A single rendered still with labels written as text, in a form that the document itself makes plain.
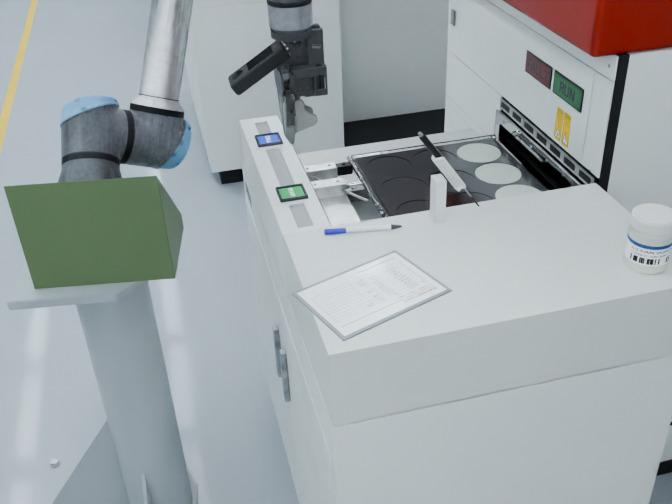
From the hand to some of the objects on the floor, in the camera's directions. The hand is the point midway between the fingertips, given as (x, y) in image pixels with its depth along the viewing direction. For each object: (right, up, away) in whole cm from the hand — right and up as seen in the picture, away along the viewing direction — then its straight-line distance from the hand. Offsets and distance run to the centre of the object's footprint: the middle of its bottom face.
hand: (287, 137), depth 144 cm
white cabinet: (+29, -87, +68) cm, 114 cm away
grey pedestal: (-48, -90, +68) cm, 123 cm away
